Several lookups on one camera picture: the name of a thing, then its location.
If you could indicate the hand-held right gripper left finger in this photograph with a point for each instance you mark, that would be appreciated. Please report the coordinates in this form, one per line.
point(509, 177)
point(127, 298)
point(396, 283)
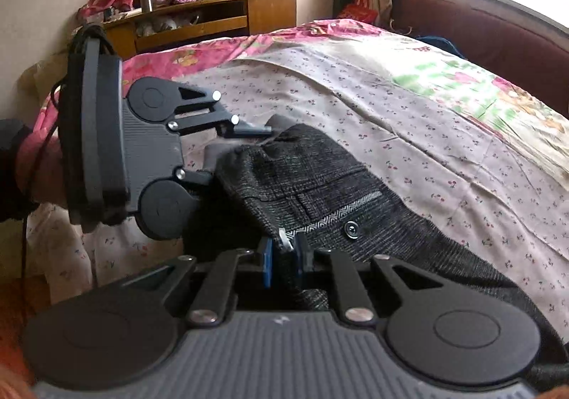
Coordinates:
point(266, 263)

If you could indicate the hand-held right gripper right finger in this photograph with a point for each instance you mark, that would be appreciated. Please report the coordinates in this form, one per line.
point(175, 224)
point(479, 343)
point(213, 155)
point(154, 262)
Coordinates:
point(302, 261)

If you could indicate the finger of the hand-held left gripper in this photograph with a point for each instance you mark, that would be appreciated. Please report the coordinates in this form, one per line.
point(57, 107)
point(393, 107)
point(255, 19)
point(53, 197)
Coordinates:
point(200, 118)
point(198, 178)

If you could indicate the dark grey plaid pants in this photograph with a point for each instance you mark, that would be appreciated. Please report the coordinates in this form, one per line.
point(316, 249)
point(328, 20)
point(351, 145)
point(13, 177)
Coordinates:
point(311, 176)

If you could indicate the person's left hand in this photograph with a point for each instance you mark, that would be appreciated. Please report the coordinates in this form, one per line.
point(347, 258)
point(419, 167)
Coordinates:
point(42, 167)

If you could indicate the pink floral bedspread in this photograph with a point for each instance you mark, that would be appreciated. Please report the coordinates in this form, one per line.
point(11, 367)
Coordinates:
point(222, 52)

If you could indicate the wooden desk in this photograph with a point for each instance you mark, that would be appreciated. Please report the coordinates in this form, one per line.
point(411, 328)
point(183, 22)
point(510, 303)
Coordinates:
point(271, 12)

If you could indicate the cherry print bedsheet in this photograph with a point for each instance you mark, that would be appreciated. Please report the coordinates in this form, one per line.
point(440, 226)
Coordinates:
point(400, 136)

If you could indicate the red bag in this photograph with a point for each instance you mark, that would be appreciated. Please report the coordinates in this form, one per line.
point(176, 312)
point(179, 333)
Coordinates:
point(358, 9)

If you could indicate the dark blue cloth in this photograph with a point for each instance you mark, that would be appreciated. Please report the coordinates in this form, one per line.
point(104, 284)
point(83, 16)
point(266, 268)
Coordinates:
point(444, 46)

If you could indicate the dark red bed headboard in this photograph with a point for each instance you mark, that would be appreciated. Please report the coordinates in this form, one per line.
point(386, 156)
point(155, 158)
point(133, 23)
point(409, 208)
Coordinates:
point(480, 29)

